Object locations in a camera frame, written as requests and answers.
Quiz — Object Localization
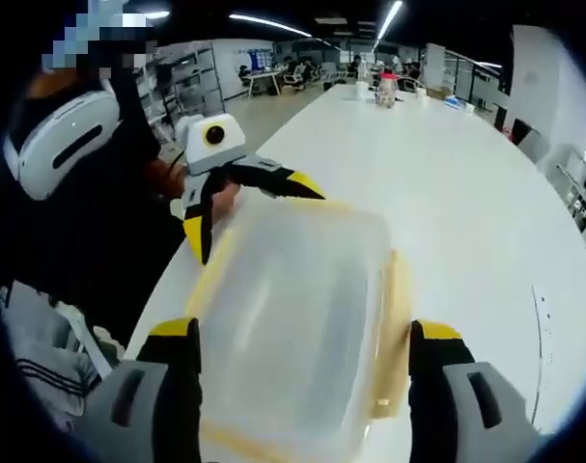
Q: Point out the white meeting table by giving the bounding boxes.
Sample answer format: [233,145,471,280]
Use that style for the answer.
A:
[243,69,287,98]

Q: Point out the clear jar with red lid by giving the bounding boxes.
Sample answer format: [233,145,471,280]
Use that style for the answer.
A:
[377,67,402,110]

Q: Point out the clear plastic storage box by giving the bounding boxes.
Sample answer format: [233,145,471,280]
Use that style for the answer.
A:
[183,197,417,463]

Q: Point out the person's left hand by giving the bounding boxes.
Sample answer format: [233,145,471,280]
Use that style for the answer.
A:
[148,157,243,226]

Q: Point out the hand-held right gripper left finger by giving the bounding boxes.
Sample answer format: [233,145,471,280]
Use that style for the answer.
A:
[74,316,202,463]

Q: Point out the metal storage racks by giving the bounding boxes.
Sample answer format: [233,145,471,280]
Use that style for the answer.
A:
[142,43,227,147]

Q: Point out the row of white desks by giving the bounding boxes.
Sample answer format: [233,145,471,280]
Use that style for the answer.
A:
[555,139,586,238]

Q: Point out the white ceiling light strip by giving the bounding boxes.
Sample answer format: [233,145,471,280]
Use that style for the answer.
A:
[372,0,405,55]
[228,13,310,40]

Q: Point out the blue pack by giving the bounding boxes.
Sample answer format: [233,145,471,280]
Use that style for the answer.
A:
[444,95,477,114]

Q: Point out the white worn device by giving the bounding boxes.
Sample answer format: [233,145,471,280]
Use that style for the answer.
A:
[2,79,123,202]

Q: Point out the black and red chair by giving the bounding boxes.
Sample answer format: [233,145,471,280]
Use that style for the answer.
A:
[493,103,535,147]

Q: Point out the white table cable cover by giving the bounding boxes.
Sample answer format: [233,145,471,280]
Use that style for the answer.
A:
[531,284,557,419]

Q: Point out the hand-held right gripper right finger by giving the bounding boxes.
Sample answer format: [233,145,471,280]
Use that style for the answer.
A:
[407,319,552,463]

